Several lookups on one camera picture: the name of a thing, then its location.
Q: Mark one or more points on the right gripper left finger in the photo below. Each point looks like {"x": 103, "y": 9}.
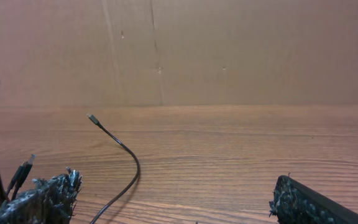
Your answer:
{"x": 51, "y": 201}

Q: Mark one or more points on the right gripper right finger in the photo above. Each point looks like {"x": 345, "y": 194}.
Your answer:
{"x": 296, "y": 203}

